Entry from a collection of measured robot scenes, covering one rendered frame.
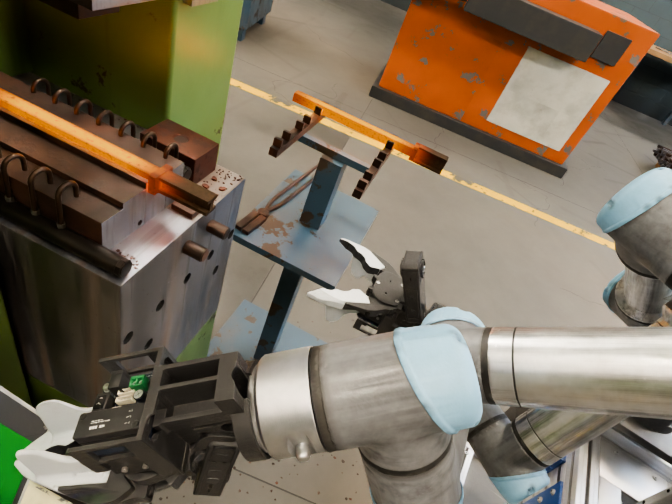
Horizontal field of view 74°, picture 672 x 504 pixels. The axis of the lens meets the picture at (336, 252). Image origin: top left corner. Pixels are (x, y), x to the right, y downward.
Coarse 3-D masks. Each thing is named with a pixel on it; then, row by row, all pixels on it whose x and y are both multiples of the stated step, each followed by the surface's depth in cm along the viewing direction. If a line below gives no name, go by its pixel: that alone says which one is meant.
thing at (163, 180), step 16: (0, 96) 73; (16, 96) 74; (16, 112) 73; (32, 112) 73; (48, 112) 74; (48, 128) 72; (64, 128) 72; (80, 128) 74; (80, 144) 72; (96, 144) 72; (112, 144) 73; (112, 160) 72; (128, 160) 72; (144, 160) 73; (144, 176) 71; (160, 176) 70; (176, 176) 72; (160, 192) 72; (176, 192) 72; (192, 192) 70; (208, 192) 71; (192, 208) 72; (208, 208) 72
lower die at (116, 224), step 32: (32, 96) 78; (0, 128) 70; (32, 128) 72; (96, 128) 78; (0, 160) 67; (32, 160) 68; (64, 160) 70; (96, 160) 71; (160, 160) 77; (0, 192) 68; (64, 192) 66; (96, 192) 67; (128, 192) 69; (96, 224) 64; (128, 224) 71
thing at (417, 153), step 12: (300, 96) 117; (312, 108) 118; (324, 108) 117; (336, 108) 119; (336, 120) 118; (348, 120) 117; (360, 120) 118; (360, 132) 117; (372, 132) 116; (384, 132) 117; (396, 144) 116; (408, 144) 116; (420, 144) 117; (420, 156) 116; (432, 156) 115; (444, 156) 115; (432, 168) 117
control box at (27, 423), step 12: (0, 396) 40; (12, 396) 41; (0, 408) 40; (12, 408) 41; (24, 408) 42; (0, 420) 40; (12, 420) 41; (24, 420) 42; (36, 420) 43; (24, 432) 42; (36, 432) 43; (24, 480) 41; (24, 492) 41
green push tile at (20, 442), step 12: (0, 432) 38; (12, 432) 40; (0, 444) 38; (12, 444) 39; (24, 444) 41; (0, 456) 38; (12, 456) 39; (0, 468) 38; (12, 468) 39; (0, 480) 38; (12, 480) 39; (0, 492) 37; (12, 492) 38
